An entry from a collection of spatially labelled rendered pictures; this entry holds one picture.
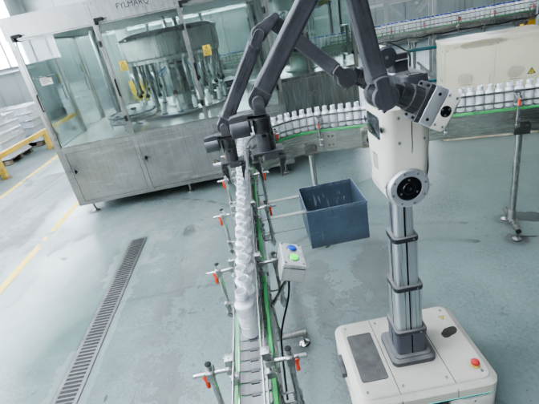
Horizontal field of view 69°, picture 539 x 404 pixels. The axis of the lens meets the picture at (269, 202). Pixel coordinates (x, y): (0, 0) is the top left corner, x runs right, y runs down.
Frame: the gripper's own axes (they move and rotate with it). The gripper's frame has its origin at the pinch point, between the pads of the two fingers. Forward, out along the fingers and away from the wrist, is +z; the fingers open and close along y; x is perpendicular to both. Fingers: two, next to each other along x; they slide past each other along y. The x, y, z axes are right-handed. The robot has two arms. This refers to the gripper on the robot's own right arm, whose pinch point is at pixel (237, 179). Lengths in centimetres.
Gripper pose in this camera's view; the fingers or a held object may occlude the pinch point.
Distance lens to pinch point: 175.6
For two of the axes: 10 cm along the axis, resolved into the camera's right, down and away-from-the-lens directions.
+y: -9.8, 2.0, 0.1
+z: 1.8, 8.9, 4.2
